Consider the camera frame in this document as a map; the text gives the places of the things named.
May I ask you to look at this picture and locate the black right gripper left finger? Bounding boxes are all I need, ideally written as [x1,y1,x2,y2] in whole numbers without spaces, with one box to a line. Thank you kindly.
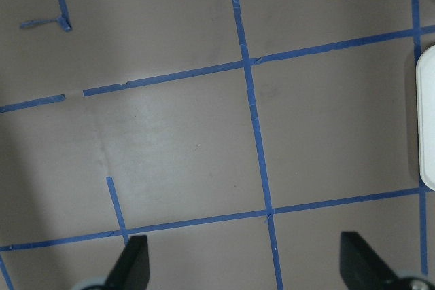
[105,235,150,290]

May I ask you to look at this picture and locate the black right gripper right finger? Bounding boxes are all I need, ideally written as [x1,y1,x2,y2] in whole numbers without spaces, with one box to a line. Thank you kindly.
[340,232,405,290]

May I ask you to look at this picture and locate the white rectangular tray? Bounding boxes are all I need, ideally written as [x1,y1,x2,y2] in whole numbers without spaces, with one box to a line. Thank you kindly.
[416,46,434,190]

